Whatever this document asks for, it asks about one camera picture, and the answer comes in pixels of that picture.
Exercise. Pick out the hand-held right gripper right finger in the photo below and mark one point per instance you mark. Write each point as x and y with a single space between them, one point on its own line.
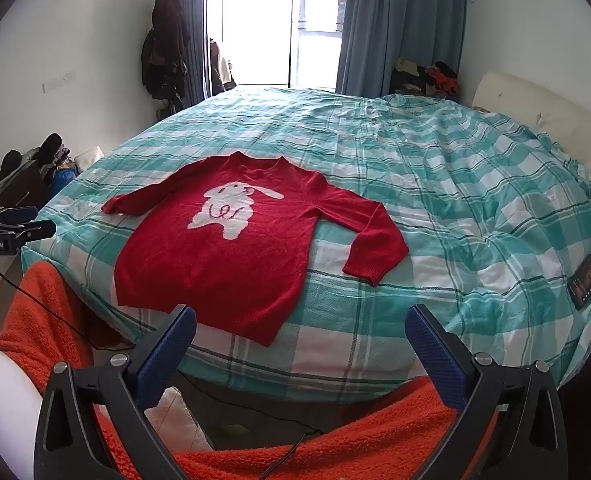
433 355

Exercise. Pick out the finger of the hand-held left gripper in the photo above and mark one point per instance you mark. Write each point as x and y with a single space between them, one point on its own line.
40 231
22 214

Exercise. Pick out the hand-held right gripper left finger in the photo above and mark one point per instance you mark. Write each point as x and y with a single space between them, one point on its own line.
168 355

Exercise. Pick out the red sweater with white rabbit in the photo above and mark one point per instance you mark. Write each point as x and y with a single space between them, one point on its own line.
215 270

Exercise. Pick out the person's left forearm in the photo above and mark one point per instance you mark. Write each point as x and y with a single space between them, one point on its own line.
0 410

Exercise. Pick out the pile of mixed clothes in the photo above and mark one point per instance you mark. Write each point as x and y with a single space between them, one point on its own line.
425 80

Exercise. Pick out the heap of bags and socks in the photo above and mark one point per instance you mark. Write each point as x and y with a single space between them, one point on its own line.
25 175

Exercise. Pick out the white cloth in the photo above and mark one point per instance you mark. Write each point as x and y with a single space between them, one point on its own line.
180 425

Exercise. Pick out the orange fleece garment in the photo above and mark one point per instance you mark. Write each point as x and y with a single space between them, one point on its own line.
50 330

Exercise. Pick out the black smartphone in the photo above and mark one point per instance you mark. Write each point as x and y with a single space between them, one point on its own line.
585 282

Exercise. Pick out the teal plaid bed blanket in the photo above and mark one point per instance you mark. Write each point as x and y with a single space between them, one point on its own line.
375 185

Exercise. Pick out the dark hanging coats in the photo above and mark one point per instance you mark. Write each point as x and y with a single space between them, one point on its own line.
165 50

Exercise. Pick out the blue curtain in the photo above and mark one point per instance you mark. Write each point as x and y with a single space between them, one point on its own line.
188 10
400 10

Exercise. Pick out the cream padded headboard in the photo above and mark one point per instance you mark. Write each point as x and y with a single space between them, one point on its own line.
525 105

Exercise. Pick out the glass balcony door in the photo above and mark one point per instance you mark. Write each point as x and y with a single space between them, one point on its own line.
255 20

